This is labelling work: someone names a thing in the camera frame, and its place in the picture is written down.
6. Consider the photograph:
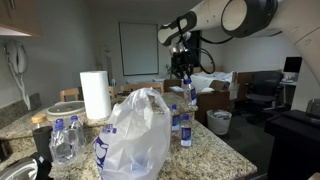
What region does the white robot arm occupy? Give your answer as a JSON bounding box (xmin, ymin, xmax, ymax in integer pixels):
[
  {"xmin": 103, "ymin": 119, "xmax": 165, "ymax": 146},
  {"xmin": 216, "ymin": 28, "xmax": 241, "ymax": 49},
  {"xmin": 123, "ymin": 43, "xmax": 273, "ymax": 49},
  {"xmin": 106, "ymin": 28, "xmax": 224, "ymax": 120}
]
[{"xmin": 158, "ymin": 0, "xmax": 320, "ymax": 81}]

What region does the dark jar wooden lid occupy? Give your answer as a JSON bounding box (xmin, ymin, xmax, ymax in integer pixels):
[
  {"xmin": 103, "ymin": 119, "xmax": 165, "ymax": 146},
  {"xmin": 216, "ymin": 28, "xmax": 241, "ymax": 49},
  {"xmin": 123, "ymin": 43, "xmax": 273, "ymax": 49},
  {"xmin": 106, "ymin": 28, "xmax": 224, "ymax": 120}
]
[{"xmin": 31, "ymin": 114, "xmax": 53, "ymax": 162}]

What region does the black cart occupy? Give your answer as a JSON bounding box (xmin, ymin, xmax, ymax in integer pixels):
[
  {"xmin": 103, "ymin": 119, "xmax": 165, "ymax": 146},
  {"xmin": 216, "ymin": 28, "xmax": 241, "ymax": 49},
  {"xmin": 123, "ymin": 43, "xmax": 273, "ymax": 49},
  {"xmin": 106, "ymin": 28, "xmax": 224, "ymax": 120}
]
[{"xmin": 264, "ymin": 110, "xmax": 320, "ymax": 180}]

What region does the black silver appliance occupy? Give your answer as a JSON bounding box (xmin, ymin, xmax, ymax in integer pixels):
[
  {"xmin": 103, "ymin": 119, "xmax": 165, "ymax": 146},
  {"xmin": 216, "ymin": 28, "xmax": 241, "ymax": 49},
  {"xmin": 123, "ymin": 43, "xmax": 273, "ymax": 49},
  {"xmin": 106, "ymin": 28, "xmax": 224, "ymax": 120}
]
[{"xmin": 0, "ymin": 152, "xmax": 52, "ymax": 180}]

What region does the white wall whiteboard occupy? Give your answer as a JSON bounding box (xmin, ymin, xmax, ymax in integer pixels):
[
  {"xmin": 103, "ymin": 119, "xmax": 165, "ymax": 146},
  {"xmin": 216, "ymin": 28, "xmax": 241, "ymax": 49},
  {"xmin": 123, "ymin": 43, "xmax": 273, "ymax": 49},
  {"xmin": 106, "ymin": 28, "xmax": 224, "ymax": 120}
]
[{"xmin": 119, "ymin": 22, "xmax": 159, "ymax": 76}]

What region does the wooden chair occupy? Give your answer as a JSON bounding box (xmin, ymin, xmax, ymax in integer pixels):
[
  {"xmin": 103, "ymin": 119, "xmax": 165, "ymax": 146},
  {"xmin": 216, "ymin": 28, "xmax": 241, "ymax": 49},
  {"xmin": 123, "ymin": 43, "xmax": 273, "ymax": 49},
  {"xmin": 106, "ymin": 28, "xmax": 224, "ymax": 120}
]
[
  {"xmin": 120, "ymin": 82, "xmax": 164, "ymax": 94},
  {"xmin": 60, "ymin": 88, "xmax": 79, "ymax": 102}
]

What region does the black office chair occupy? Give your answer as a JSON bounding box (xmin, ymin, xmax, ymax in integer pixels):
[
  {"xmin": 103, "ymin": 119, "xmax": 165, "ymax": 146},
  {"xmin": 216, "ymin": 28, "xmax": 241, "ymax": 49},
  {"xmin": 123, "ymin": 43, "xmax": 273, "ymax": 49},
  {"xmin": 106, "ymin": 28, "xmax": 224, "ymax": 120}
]
[{"xmin": 246, "ymin": 71, "xmax": 283, "ymax": 124}]

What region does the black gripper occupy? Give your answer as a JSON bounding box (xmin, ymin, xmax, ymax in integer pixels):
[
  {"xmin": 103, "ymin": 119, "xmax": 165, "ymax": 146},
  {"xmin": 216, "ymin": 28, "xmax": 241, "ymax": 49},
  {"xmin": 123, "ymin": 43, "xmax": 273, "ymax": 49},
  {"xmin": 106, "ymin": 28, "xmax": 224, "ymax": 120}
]
[{"xmin": 170, "ymin": 43, "xmax": 197, "ymax": 79}]

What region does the wooden upper cabinet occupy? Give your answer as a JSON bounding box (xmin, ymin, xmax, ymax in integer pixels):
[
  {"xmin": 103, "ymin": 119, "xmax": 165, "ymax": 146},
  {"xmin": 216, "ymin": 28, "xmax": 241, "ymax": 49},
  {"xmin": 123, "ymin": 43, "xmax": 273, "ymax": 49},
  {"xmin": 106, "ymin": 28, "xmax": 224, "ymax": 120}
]
[{"xmin": 0, "ymin": 0, "xmax": 41, "ymax": 36}]

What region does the white plastic shopping bag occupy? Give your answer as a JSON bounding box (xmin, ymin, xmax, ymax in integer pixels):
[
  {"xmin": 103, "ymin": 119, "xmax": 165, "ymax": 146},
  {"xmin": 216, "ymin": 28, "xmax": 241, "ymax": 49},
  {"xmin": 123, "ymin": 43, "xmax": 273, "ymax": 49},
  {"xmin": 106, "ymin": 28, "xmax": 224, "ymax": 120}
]
[{"xmin": 93, "ymin": 88, "xmax": 171, "ymax": 180}]

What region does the white wall phone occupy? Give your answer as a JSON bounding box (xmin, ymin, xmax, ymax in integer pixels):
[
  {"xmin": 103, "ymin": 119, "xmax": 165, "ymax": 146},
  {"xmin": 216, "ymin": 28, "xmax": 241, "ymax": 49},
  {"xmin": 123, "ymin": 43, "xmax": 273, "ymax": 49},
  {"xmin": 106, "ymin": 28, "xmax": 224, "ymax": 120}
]
[{"xmin": 4, "ymin": 40, "xmax": 31, "ymax": 110}]

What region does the white waste bin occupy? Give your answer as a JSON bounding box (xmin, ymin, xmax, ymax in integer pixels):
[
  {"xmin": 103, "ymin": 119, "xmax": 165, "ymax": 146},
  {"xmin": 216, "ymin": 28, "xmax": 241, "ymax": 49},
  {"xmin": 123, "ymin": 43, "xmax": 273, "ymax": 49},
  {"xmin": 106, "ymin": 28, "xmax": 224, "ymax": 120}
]
[{"xmin": 207, "ymin": 110, "xmax": 232, "ymax": 135}]

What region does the round glass lid dish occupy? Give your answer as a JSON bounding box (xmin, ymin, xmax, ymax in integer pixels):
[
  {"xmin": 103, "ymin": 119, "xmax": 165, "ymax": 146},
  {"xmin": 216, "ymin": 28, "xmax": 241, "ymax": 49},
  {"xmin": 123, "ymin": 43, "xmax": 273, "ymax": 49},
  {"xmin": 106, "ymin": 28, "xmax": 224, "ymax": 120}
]
[{"xmin": 47, "ymin": 101, "xmax": 85, "ymax": 116}]

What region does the blue cap water bottle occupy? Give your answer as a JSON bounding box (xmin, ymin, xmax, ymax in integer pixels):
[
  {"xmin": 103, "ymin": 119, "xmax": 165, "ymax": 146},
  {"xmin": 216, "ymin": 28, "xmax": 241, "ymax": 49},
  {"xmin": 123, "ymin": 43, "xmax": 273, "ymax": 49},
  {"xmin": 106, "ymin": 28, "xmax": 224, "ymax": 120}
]
[
  {"xmin": 171, "ymin": 104, "xmax": 180, "ymax": 131},
  {"xmin": 180, "ymin": 114, "xmax": 192, "ymax": 147},
  {"xmin": 184, "ymin": 79, "xmax": 197, "ymax": 111}
]

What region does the computer monitor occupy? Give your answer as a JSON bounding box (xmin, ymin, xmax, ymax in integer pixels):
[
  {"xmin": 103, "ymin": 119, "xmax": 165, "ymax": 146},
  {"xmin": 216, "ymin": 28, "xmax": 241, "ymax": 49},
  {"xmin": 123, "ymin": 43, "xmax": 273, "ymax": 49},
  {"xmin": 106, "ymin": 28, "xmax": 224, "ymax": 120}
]
[{"xmin": 283, "ymin": 57, "xmax": 302, "ymax": 73}]

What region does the crushed clear water bottle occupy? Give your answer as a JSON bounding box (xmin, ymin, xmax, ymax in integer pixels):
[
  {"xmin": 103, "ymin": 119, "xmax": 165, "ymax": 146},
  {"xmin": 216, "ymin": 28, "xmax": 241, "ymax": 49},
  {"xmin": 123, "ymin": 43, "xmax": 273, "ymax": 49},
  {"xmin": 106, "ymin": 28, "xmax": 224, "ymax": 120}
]
[
  {"xmin": 49, "ymin": 118, "xmax": 74, "ymax": 164},
  {"xmin": 68, "ymin": 115, "xmax": 86, "ymax": 153}
]

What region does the white paper towel roll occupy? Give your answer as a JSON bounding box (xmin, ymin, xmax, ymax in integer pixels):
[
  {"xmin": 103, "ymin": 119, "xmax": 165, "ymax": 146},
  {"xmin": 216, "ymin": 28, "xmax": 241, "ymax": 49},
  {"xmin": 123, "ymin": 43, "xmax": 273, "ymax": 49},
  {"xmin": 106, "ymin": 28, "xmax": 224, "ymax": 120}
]
[{"xmin": 80, "ymin": 71, "xmax": 111, "ymax": 119}]

